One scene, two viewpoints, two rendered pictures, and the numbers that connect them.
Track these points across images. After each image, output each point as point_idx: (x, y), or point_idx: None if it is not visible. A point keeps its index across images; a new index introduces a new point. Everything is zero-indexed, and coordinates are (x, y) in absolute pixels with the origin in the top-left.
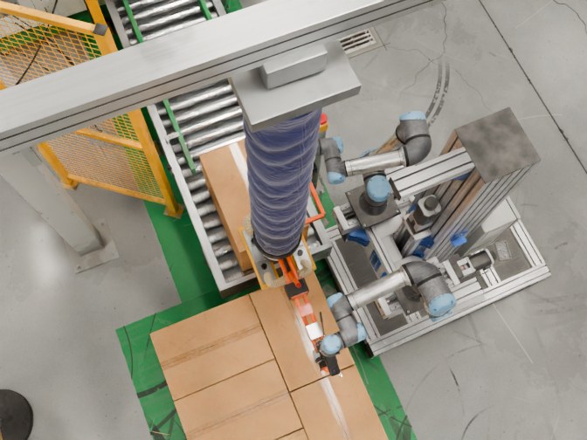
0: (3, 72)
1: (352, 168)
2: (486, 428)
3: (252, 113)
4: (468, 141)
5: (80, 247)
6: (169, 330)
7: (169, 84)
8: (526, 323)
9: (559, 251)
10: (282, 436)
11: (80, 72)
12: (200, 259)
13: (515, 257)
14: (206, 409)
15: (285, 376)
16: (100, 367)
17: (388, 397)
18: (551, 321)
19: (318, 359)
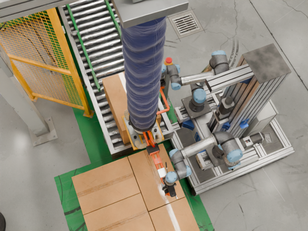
0: (1, 40)
1: (184, 80)
2: None
3: (123, 15)
4: (250, 61)
5: (36, 131)
6: (82, 175)
7: None
8: (281, 178)
9: (299, 140)
10: None
11: None
12: (101, 140)
13: (275, 142)
14: (101, 219)
15: (146, 202)
16: (44, 197)
17: (204, 218)
18: (294, 178)
19: (163, 187)
